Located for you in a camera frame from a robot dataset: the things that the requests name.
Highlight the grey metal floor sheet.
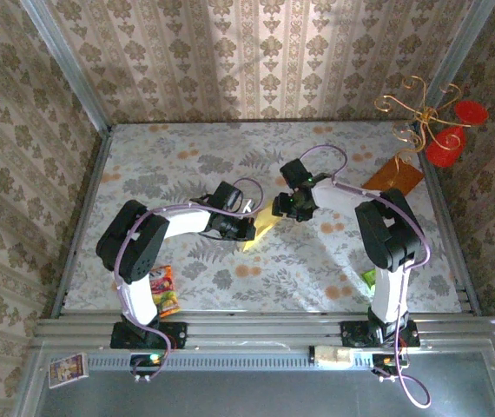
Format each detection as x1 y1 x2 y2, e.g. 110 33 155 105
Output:
12 349 495 417

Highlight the floral table cover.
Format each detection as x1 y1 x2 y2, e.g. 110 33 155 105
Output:
63 121 464 314

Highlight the fruit candy bag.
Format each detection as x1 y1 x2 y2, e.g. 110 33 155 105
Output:
149 264 182 318

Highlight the green packet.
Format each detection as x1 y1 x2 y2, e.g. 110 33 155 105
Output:
360 268 379 290

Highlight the orange wooden base board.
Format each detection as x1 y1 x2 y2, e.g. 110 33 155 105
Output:
362 157 426 196

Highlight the small circuit board with LED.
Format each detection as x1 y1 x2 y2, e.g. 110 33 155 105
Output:
371 352 410 375
129 352 165 371

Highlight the white tape wrapped block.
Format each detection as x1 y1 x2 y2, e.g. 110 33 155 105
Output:
308 345 355 370

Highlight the red disc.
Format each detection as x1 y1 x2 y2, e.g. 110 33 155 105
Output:
453 99 490 127
425 126 467 169

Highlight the small picture card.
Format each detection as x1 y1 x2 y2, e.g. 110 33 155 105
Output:
48 352 89 389

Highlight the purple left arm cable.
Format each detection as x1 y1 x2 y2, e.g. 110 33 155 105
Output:
115 176 265 381

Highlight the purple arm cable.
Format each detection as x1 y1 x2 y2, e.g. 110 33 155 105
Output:
115 176 265 381
297 144 432 409

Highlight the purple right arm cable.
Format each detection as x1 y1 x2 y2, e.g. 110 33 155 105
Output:
297 144 432 409

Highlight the aluminium rail frame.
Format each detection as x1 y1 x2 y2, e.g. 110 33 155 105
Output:
28 123 495 353

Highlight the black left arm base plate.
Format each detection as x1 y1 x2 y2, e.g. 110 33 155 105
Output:
110 320 188 350

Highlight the grey slotted cable duct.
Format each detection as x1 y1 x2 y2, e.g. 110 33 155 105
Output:
85 350 405 371

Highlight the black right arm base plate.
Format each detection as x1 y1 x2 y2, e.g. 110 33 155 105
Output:
340 320 420 348

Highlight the gold wire stand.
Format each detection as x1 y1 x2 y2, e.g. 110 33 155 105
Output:
374 76 474 188

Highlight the grey metal corner post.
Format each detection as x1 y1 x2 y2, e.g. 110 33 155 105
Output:
19 0 113 136
424 0 495 114

